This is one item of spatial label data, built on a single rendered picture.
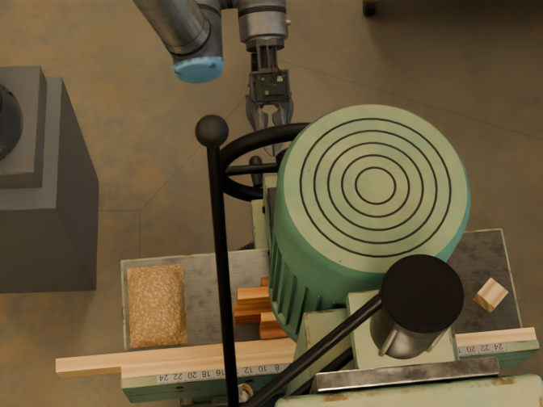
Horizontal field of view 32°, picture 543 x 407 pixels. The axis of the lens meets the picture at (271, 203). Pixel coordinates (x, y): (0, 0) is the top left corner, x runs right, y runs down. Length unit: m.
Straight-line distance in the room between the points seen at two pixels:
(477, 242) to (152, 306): 0.51
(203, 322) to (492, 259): 0.46
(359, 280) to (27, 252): 1.40
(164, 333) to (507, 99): 1.54
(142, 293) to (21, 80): 0.68
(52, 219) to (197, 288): 0.58
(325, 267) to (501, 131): 1.85
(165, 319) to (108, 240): 1.06
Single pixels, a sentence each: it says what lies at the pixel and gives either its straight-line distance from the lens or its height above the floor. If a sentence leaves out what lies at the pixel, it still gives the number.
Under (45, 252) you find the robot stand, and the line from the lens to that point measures 2.13.
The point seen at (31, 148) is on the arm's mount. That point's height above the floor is 0.63.
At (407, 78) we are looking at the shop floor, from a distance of 2.66.
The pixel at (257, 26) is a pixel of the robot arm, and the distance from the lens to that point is 1.72.
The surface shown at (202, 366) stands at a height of 0.95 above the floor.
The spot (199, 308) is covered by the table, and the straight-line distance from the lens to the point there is 1.42.
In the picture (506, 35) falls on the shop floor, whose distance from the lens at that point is 2.79.
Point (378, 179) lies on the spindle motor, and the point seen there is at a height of 1.50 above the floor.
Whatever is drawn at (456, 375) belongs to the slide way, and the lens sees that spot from 0.78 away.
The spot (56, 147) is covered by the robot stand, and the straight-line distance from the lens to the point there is 1.94.
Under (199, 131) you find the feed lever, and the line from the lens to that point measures 0.96.
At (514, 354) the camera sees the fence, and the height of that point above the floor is 0.93.
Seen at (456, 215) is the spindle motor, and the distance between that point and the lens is 0.84.
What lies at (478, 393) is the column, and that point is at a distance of 0.78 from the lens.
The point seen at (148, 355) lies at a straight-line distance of 1.37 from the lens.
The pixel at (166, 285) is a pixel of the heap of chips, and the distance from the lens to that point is 1.41.
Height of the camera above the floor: 2.26
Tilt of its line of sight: 68 degrees down
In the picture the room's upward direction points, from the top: 4 degrees clockwise
